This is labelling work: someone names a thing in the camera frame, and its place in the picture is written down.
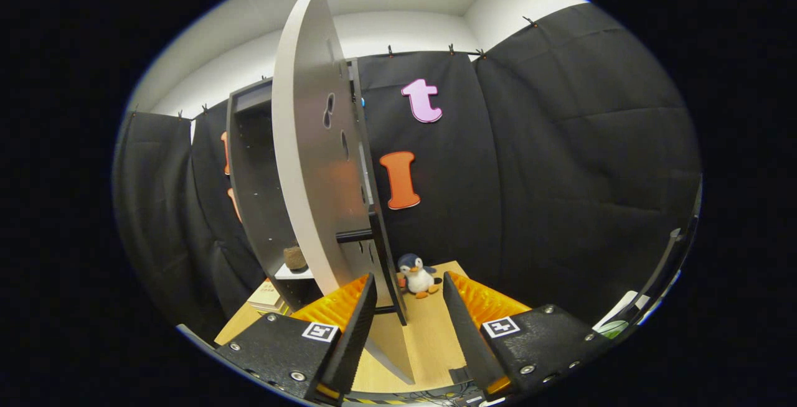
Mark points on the black backdrop cloth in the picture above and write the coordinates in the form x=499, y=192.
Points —
x=560, y=177

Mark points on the black monitor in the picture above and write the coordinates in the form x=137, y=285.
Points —
x=669, y=264

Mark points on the white and green sheet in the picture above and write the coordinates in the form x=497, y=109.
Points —
x=613, y=328

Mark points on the grey shoe cabinet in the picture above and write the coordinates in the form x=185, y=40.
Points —
x=261, y=195

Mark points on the brown fuzzy shoe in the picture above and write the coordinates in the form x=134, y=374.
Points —
x=294, y=259

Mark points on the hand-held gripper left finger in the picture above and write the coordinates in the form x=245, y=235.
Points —
x=355, y=338

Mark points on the beige cover book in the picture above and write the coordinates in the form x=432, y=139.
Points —
x=266, y=295

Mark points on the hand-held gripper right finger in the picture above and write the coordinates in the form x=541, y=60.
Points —
x=470, y=338

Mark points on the penguin plush toy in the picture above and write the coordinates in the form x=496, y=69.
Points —
x=418, y=276

